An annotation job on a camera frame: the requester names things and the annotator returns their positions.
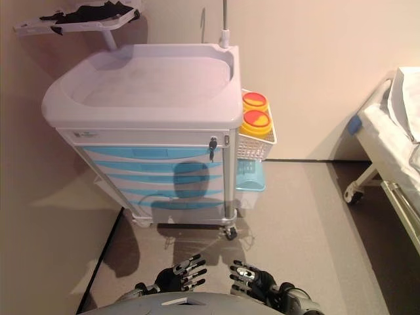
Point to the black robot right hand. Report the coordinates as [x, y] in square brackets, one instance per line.
[259, 282]

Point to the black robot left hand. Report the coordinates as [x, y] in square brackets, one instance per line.
[170, 279]

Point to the blue front cart drawer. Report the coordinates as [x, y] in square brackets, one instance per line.
[147, 180]

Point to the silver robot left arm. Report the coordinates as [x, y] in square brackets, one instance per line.
[141, 291]

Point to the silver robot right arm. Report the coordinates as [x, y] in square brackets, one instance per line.
[298, 298]

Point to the grey robot torso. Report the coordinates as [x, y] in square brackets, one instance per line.
[183, 305]

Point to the black cart caster wheel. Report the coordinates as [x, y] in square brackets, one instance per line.
[230, 233]

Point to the translucent white bin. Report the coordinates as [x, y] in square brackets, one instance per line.
[246, 198]

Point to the light blue plastic bin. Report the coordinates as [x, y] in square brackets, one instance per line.
[251, 183]

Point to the bed caster wheel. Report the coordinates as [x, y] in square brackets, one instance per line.
[354, 194]

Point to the white lattice side basket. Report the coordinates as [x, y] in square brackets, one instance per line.
[252, 147]

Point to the black key in lock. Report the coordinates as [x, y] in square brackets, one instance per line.
[213, 144]

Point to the yellow sharps container red lid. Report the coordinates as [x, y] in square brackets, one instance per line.
[256, 123]
[255, 100]

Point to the blue bed tag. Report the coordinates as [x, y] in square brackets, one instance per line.
[354, 124]

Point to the white medical cart blue drawers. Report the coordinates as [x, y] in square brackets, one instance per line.
[147, 82]

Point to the grey IV pole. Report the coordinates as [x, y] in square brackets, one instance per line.
[224, 36]

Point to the black cloth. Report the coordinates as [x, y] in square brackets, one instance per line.
[82, 14]

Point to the white overbed tray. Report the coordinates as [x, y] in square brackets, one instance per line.
[29, 29]

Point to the cream bed side rail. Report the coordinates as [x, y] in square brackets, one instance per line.
[402, 206]

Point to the white hospital bed frame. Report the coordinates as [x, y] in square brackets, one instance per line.
[364, 154]

